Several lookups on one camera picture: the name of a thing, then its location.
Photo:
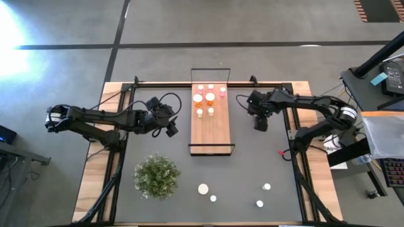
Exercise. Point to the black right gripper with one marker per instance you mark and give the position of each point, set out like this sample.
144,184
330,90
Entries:
260,112

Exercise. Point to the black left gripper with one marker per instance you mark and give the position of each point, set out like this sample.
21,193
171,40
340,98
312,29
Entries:
159,118

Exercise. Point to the large white cap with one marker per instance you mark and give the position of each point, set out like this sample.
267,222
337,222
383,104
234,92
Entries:
203,188

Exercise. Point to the small white cap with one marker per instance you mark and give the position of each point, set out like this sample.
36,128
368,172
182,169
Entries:
213,198

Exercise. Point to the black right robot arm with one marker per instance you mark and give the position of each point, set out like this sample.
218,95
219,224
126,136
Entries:
309,102

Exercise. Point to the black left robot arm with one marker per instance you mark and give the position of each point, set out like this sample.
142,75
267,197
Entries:
104,116

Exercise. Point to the potted green plant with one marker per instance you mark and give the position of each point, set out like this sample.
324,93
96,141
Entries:
156,176

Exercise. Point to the white paper sheet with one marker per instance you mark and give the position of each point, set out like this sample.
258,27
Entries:
339,164

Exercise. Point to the black side desk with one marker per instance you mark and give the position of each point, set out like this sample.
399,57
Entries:
360,91

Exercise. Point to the clear plastic water bottle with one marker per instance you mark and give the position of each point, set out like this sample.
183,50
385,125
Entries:
361,159

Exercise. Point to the light blue block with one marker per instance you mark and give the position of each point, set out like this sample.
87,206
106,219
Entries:
378,79

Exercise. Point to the clear plastic bag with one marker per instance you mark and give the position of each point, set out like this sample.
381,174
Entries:
385,135

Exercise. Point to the black stand pole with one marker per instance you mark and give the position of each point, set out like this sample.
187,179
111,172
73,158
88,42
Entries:
378,56

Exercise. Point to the black electronic box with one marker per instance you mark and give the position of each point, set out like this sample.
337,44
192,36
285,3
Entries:
394,79

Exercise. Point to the grey metal cart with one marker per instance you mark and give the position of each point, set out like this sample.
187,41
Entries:
25,154

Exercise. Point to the black computer keyboard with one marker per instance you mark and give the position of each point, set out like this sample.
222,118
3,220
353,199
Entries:
394,171

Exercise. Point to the black computer tower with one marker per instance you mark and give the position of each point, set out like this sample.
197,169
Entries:
7,135

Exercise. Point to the black striped floor mat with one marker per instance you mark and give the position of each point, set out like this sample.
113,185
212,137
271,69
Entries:
378,11

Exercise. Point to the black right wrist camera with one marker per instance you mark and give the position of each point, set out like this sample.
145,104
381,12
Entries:
261,124

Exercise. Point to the black aluminium table frame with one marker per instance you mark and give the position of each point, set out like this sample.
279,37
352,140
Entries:
176,84

